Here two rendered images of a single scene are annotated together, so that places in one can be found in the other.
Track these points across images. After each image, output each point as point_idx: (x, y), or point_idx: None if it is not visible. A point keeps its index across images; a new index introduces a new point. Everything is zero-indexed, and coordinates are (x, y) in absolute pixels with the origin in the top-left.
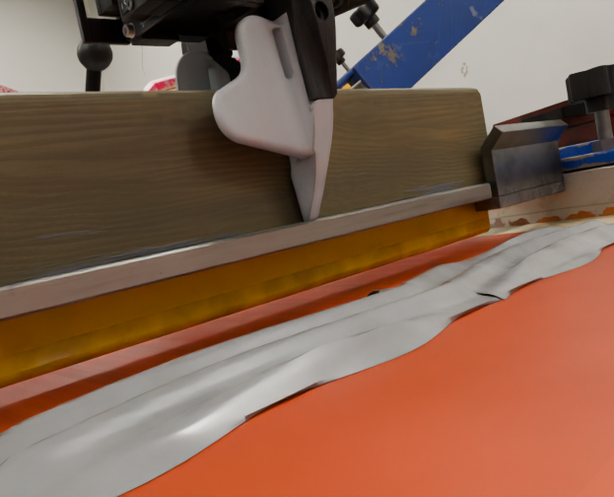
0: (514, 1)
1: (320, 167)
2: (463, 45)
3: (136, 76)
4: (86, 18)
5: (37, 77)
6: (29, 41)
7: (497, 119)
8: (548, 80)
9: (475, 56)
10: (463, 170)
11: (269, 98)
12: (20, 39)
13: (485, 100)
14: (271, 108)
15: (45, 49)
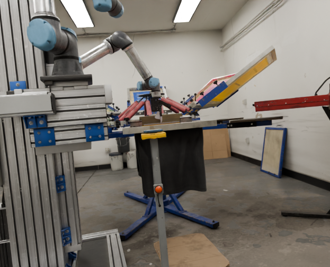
0: (317, 56)
1: (160, 119)
2: (305, 68)
3: (231, 62)
4: (151, 110)
5: (203, 62)
6: (202, 51)
7: (311, 92)
8: (322, 82)
9: (308, 71)
10: (178, 119)
11: (158, 116)
12: (199, 51)
13: (309, 85)
14: (158, 116)
15: (206, 53)
